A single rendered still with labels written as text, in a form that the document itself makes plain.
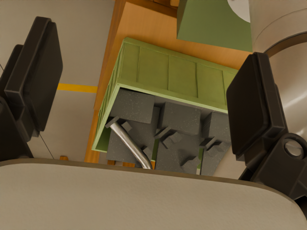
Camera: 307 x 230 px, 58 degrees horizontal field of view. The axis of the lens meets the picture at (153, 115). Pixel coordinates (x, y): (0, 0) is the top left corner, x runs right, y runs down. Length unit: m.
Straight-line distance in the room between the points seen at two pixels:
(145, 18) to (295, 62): 0.50
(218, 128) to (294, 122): 0.67
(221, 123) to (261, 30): 0.63
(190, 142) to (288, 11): 0.69
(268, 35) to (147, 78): 0.42
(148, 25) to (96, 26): 1.11
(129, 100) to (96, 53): 1.18
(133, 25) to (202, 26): 0.25
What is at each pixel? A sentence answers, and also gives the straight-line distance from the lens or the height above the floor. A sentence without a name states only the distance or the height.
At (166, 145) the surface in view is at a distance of 0.94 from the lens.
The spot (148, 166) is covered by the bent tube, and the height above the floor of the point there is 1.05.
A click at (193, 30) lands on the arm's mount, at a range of 0.58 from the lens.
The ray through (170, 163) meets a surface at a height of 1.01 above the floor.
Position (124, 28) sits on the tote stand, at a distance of 0.78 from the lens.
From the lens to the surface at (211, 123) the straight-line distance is 0.97.
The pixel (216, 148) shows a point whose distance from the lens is 1.01.
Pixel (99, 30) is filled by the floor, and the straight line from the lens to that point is 1.87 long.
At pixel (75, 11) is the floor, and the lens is 1.82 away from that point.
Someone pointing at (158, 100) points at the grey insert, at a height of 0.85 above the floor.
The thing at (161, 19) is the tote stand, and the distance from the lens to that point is 0.76.
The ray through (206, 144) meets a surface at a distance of 0.95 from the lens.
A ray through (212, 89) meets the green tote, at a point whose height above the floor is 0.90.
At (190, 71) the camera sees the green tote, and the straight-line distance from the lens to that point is 0.80.
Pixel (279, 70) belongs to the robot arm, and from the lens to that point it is 0.33.
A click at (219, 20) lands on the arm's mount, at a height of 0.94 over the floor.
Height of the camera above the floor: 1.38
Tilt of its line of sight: 33 degrees down
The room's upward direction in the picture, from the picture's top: 177 degrees counter-clockwise
